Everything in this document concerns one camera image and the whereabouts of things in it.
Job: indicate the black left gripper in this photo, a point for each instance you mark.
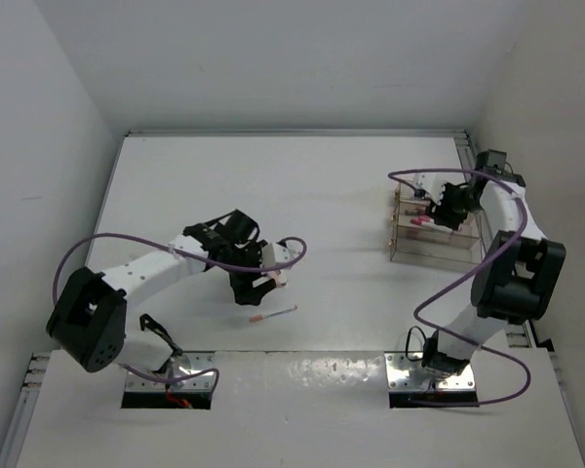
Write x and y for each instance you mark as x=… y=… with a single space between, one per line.
x=245 y=292

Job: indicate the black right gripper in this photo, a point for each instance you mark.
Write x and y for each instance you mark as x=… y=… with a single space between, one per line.
x=440 y=213

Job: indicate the pink correction tape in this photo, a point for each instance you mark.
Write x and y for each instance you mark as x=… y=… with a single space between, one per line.
x=279 y=277

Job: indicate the orange capped marker front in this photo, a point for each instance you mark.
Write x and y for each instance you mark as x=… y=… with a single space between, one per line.
x=264 y=316

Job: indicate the magenta capped white marker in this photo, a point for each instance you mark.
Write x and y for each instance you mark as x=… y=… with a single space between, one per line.
x=422 y=222

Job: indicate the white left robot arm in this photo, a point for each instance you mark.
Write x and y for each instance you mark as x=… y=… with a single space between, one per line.
x=96 y=318

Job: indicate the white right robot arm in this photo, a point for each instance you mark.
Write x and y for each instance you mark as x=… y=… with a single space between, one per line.
x=515 y=281

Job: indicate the clear acrylic tiered organizer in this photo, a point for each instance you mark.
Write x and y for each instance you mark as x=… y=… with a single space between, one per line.
x=434 y=247

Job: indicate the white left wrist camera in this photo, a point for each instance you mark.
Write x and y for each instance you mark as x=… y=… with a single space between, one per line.
x=277 y=256

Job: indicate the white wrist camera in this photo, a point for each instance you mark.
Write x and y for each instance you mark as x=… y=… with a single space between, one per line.
x=429 y=186
x=277 y=256

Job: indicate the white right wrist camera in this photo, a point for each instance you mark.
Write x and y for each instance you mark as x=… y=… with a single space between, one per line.
x=429 y=186

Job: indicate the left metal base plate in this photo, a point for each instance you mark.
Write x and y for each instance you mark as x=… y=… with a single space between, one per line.
x=192 y=372

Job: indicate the metal base plate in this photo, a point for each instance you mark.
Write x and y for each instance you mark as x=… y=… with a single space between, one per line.
x=405 y=375
x=192 y=372

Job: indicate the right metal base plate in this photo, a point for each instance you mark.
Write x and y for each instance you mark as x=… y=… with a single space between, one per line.
x=405 y=375

